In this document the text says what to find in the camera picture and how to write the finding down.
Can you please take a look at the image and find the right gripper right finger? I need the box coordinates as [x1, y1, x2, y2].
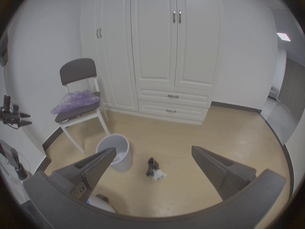
[191, 146, 257, 202]

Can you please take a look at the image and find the crumpled white wrapper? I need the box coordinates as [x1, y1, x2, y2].
[150, 168, 168, 182]

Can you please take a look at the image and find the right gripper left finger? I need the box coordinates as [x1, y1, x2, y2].
[51, 147, 117, 203]

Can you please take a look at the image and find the crumpled black plastic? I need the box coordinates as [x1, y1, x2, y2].
[146, 158, 160, 177]

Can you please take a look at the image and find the grey curtain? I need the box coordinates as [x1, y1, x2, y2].
[278, 57, 305, 111]

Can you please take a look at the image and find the white wardrobe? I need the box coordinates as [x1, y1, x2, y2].
[80, 0, 225, 126]

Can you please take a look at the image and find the purple plastic bag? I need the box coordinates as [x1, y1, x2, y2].
[50, 89, 100, 115]

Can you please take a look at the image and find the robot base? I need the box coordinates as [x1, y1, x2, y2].
[0, 167, 117, 229]

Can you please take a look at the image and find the white chair dark grey seat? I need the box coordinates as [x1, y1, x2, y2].
[54, 58, 110, 153]

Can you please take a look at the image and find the white trash bin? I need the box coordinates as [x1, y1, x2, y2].
[96, 134, 133, 173]

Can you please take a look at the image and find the square ceiling light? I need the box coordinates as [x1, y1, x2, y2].
[276, 32, 293, 42]

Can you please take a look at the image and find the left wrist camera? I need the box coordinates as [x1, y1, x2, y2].
[3, 95, 19, 114]

